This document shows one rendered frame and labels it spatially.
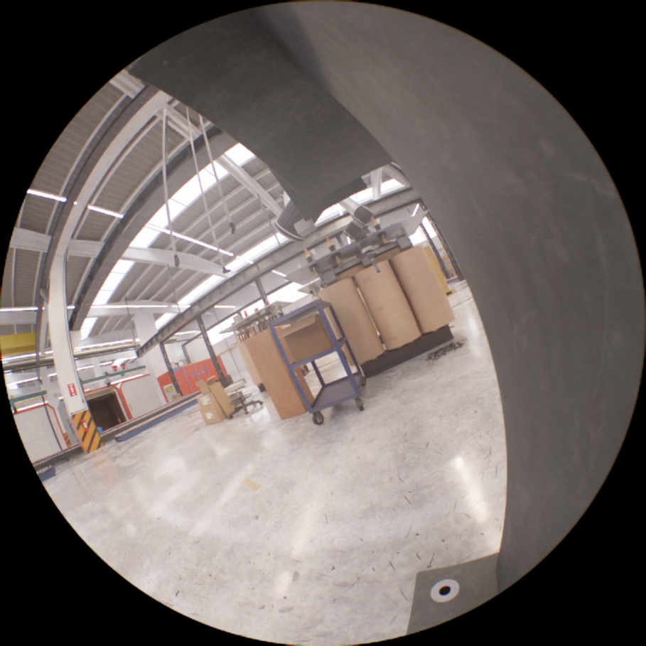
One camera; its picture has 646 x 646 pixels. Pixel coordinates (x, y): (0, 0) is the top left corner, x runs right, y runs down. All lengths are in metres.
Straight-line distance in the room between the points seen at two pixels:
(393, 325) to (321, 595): 2.14
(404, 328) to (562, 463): 2.18
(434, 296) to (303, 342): 1.41
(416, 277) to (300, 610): 2.45
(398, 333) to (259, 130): 2.09
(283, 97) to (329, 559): 1.19
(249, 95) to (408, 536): 1.12
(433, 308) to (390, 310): 0.46
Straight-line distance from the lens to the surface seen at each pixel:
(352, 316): 2.23
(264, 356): 2.20
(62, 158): 11.29
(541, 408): 0.16
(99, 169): 9.35
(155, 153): 11.17
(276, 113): 0.50
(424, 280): 2.33
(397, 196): 11.74
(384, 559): 0.79
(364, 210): 1.68
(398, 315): 2.25
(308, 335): 1.61
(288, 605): 0.84
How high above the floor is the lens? 0.69
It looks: 2 degrees up
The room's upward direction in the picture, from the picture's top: 24 degrees counter-clockwise
